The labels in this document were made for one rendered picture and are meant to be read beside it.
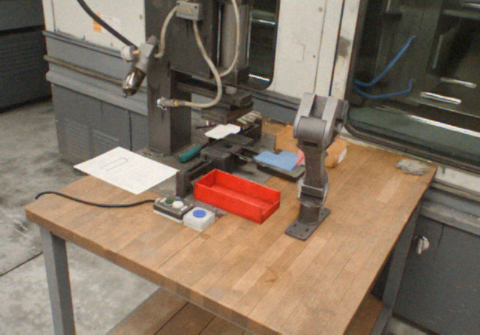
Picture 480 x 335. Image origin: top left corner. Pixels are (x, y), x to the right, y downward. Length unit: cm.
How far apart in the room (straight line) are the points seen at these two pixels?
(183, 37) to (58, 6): 175
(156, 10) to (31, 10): 311
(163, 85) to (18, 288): 141
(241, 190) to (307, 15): 90
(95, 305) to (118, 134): 109
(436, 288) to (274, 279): 120
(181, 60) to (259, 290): 83
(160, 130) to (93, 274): 113
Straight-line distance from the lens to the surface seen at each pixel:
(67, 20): 329
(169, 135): 183
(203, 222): 143
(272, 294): 125
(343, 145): 195
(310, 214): 148
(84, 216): 154
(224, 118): 160
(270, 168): 176
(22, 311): 263
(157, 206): 151
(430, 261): 231
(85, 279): 272
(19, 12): 471
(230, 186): 164
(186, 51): 168
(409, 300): 246
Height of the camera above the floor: 173
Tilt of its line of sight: 27 degrees down
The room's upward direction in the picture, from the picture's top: 5 degrees clockwise
